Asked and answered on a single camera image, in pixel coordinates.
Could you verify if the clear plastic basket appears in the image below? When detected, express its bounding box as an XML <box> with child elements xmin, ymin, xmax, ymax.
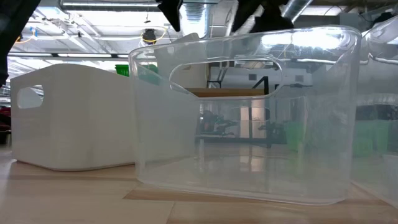
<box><xmin>128</xmin><ymin>24</ymin><xmax>364</xmax><ymax>207</ymax></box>
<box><xmin>350</xmin><ymin>14</ymin><xmax>398</xmax><ymax>210</ymax></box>

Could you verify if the wooden shelf with black legs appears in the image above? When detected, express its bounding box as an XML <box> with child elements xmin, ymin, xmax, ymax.
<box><xmin>136</xmin><ymin>75</ymin><xmax>270</xmax><ymax>147</ymax></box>

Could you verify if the person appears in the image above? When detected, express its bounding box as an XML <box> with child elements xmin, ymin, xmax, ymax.
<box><xmin>200</xmin><ymin>109</ymin><xmax>220</xmax><ymax>133</ymax></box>

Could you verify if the red machine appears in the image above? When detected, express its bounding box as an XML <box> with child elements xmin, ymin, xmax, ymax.
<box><xmin>0</xmin><ymin>105</ymin><xmax>12</xmax><ymax>133</ymax></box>

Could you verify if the silver round air duct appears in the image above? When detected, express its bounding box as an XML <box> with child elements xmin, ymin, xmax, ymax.
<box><xmin>179</xmin><ymin>0</ymin><xmax>218</xmax><ymax>40</ymax></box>

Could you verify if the black ceiling cable reel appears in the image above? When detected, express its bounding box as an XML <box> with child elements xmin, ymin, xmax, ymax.
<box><xmin>141</xmin><ymin>27</ymin><xmax>158</xmax><ymax>44</ymax></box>

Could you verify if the silver slanted air duct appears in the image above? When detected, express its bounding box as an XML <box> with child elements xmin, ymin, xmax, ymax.
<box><xmin>281</xmin><ymin>0</ymin><xmax>314</xmax><ymax>23</ymax></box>

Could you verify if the grey rectangular ceiling duct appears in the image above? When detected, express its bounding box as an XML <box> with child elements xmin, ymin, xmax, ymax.
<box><xmin>58</xmin><ymin>0</ymin><xmax>162</xmax><ymax>12</ymax></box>

